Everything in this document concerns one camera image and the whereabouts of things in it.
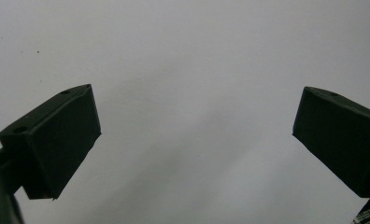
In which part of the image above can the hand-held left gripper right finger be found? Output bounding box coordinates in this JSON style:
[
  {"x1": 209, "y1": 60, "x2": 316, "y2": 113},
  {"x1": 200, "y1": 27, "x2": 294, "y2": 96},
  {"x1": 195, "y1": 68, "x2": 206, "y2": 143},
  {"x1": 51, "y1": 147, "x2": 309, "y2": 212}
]
[{"x1": 292, "y1": 86, "x2": 370, "y2": 199}]

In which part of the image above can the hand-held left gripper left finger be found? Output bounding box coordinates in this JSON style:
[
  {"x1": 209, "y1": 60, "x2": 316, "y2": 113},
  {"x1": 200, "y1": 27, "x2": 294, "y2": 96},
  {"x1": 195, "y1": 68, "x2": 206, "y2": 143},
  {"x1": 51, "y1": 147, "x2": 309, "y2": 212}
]
[{"x1": 0, "y1": 83, "x2": 103, "y2": 201}]

